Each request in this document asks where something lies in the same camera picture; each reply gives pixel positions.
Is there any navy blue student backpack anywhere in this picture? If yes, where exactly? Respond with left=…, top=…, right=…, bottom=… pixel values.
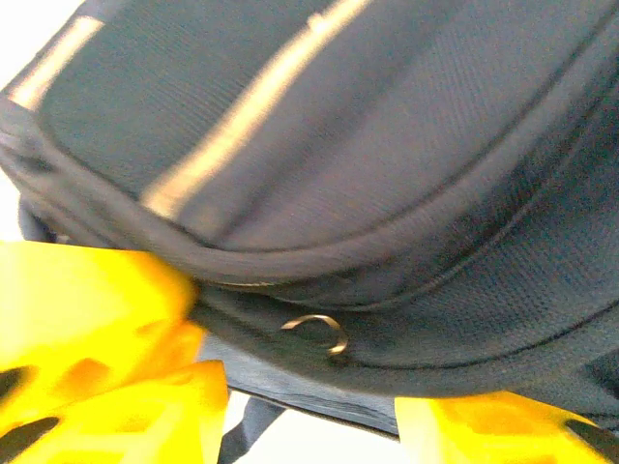
left=0, top=0, right=619, bottom=464

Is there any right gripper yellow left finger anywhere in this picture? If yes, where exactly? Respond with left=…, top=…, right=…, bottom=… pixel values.
left=0, top=360, right=228, bottom=464

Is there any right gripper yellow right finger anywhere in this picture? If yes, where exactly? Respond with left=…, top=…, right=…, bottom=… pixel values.
left=394, top=391, right=619, bottom=464

